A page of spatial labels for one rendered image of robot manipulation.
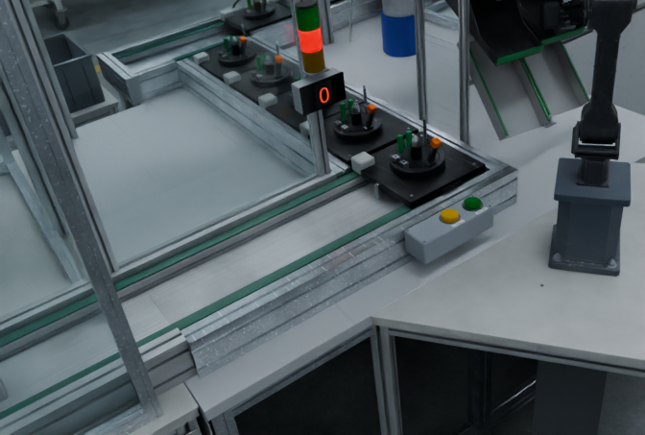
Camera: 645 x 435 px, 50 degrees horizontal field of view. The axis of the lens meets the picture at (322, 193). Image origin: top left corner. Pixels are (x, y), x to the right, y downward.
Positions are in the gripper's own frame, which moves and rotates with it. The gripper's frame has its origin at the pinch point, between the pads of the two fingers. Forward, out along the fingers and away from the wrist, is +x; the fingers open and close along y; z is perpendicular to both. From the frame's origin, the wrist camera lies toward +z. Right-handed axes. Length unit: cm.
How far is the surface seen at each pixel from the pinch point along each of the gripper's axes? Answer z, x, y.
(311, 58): -2, -5, 66
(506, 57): -8.0, -6.7, 19.6
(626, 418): -128, 0, -22
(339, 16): -6, 126, 27
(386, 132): -28, 18, 43
